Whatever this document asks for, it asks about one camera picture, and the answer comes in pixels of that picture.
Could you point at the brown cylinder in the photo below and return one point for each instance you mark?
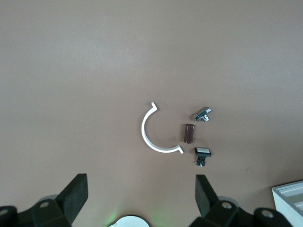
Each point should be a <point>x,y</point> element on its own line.
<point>188,133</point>

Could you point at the chrome valve fitting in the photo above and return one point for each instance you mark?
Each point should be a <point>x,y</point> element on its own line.
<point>202,114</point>

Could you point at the white semicircular pipe clamp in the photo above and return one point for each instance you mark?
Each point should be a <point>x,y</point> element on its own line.
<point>145,134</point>

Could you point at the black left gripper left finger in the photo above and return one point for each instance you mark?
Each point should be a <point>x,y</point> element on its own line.
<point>72,198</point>

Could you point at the white open box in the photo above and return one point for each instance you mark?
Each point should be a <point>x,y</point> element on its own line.
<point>282,208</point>

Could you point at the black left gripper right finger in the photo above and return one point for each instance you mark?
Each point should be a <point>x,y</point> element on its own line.
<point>207,198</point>

